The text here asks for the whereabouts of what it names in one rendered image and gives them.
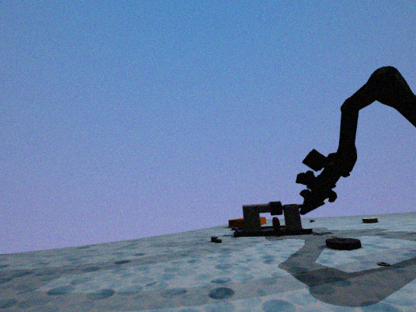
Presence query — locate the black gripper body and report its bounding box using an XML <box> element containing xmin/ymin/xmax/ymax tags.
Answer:
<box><xmin>299</xmin><ymin>174</ymin><xmax>337</xmax><ymax>203</ymax></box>

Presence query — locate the brown rectangular tray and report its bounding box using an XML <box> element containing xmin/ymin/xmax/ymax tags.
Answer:
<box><xmin>229</xmin><ymin>217</ymin><xmax>266</xmax><ymax>227</ymax></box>

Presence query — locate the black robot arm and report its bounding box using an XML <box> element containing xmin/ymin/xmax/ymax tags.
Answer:
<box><xmin>296</xmin><ymin>66</ymin><xmax>416</xmax><ymax>188</ymax></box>

